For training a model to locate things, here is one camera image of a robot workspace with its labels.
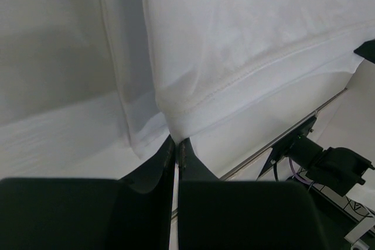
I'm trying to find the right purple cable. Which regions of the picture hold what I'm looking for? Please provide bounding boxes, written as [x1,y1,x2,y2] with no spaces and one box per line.
[288,157,316,188]

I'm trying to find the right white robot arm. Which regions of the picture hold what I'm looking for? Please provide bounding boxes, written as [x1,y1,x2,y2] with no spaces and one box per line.
[286,136,374,197]

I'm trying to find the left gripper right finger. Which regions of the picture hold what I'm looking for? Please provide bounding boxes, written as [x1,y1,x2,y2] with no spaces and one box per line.
[178,139,329,249]

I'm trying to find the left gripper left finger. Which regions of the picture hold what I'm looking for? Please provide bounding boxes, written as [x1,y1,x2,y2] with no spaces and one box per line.
[1,138,175,249]

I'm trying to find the white skirt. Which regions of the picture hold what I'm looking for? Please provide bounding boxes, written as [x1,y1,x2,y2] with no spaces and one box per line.
[1,0,374,156]

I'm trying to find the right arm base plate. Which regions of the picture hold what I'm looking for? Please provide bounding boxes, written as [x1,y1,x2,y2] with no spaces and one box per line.
[256,115,375,224]

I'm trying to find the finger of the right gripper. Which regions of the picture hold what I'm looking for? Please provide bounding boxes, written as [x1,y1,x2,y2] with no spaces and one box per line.
[353,39,375,63]

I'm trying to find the aluminium table edge rail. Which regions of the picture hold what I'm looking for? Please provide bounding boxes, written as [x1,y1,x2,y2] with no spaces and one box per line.
[169,87,349,220]

